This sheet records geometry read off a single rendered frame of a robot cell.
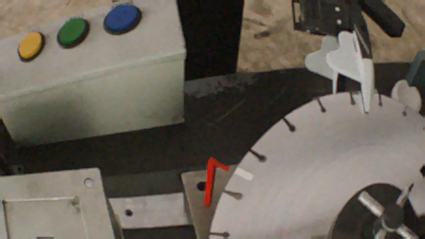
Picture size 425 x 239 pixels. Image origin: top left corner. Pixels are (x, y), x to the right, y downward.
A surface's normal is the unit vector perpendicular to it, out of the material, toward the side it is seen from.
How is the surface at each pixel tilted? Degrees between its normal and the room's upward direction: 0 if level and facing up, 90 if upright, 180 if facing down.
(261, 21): 0
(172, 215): 0
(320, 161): 0
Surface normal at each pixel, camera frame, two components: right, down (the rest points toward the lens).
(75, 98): 0.20, 0.86
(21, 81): 0.04, -0.49
